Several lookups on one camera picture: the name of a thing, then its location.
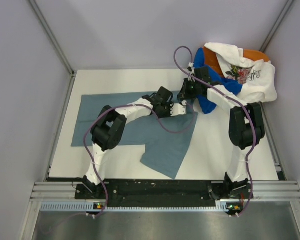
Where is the grey-blue t shirt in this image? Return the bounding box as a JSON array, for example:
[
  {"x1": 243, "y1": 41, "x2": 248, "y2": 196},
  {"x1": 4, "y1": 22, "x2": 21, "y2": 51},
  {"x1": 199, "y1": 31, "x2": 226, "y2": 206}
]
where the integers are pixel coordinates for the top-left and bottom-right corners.
[{"x1": 71, "y1": 92, "x2": 198, "y2": 179}]

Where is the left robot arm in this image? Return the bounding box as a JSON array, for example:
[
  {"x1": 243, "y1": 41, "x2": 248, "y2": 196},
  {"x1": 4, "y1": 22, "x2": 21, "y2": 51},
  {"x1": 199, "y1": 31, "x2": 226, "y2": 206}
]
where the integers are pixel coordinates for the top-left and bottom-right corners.
[{"x1": 82, "y1": 87, "x2": 174, "y2": 199}]

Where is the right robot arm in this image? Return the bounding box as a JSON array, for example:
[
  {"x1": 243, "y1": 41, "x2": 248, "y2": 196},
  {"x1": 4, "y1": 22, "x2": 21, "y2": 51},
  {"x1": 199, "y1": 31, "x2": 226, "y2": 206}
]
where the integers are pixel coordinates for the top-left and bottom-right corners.
[{"x1": 177, "y1": 63, "x2": 265, "y2": 200}]

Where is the royal blue t shirt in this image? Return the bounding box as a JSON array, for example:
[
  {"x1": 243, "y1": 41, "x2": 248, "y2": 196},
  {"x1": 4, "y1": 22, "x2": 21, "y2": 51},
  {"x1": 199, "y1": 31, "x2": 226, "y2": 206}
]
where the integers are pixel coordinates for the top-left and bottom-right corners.
[{"x1": 191, "y1": 47, "x2": 243, "y2": 115}]

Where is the white printed t shirt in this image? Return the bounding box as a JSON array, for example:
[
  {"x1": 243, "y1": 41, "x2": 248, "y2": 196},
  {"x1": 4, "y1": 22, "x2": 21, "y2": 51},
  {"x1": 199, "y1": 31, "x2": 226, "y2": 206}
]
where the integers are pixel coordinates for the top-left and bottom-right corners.
[{"x1": 204, "y1": 42, "x2": 278, "y2": 103}]

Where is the orange basket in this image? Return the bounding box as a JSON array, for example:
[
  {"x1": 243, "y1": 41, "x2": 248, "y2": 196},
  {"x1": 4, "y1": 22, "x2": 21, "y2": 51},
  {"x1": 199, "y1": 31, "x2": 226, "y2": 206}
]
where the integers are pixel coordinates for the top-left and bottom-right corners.
[{"x1": 202, "y1": 47, "x2": 270, "y2": 77}]

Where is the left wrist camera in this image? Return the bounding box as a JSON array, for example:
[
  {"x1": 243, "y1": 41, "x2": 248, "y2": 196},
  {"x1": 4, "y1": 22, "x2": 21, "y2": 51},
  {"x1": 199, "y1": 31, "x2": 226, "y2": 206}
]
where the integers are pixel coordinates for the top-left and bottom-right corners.
[{"x1": 170, "y1": 103, "x2": 187, "y2": 117}]

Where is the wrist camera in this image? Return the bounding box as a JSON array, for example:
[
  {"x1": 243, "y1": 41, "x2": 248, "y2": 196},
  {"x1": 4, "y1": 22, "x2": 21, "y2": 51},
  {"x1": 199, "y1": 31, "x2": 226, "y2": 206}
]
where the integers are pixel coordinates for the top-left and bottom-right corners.
[
  {"x1": 187, "y1": 62, "x2": 195, "y2": 82},
  {"x1": 170, "y1": 103, "x2": 187, "y2": 117}
]

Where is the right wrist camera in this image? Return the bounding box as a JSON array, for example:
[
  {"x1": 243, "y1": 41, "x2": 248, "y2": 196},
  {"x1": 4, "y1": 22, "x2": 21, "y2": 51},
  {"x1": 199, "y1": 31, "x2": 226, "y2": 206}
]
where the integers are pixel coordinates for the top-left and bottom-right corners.
[{"x1": 187, "y1": 62, "x2": 195, "y2": 82}]

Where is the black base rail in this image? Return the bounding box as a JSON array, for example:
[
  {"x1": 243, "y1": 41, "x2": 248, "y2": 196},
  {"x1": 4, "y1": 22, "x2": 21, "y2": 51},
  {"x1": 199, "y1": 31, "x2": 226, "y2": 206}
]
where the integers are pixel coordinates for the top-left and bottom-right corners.
[{"x1": 75, "y1": 179, "x2": 253, "y2": 208}]

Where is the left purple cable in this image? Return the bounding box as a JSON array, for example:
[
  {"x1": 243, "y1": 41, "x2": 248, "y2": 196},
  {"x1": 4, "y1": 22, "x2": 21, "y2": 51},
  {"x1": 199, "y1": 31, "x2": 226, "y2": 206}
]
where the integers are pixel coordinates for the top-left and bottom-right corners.
[{"x1": 83, "y1": 100, "x2": 200, "y2": 218}]

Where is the grey slotted cable duct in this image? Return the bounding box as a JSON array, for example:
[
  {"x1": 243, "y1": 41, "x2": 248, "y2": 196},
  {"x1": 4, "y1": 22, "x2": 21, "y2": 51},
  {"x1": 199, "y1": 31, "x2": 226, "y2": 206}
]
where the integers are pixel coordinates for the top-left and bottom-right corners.
[{"x1": 39, "y1": 201, "x2": 243, "y2": 213}]

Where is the aluminium frame profile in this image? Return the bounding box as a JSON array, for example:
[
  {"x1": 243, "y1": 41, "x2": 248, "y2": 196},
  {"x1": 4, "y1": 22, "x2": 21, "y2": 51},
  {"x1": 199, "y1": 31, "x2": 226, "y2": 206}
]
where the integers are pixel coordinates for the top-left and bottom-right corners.
[{"x1": 30, "y1": 181, "x2": 300, "y2": 202}]

